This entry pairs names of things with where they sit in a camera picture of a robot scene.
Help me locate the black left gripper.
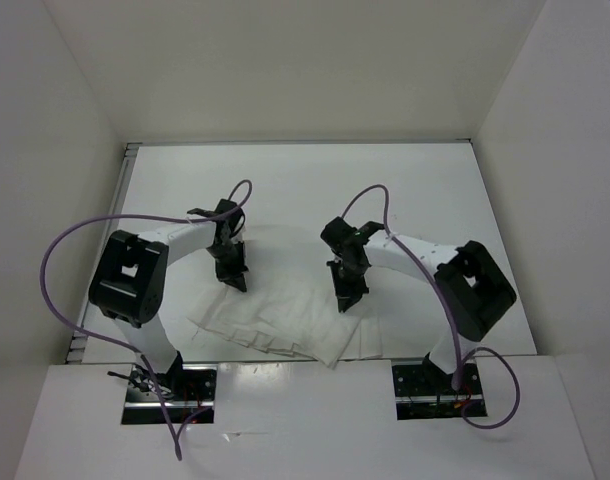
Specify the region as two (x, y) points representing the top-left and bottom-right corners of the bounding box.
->
(206, 239), (248, 292)

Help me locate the white pleated skirt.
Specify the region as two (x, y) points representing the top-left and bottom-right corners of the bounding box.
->
(187, 276), (383, 368)

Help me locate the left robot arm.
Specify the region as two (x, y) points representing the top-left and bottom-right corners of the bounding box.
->
(89, 199), (248, 400)

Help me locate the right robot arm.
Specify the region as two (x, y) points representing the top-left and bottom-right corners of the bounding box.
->
(321, 217), (517, 393)

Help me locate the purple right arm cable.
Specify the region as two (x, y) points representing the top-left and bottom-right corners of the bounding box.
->
(342, 185), (523, 431)

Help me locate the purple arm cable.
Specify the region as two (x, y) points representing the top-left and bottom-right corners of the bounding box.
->
(342, 185), (523, 431)
(39, 179), (253, 462)

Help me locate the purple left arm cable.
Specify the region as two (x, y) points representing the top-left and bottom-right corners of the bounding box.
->
(39, 179), (253, 462)

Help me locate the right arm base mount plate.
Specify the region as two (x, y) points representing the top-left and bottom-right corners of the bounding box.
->
(391, 361), (487, 421)

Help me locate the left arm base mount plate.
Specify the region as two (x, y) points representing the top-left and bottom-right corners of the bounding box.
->
(120, 365), (217, 426)

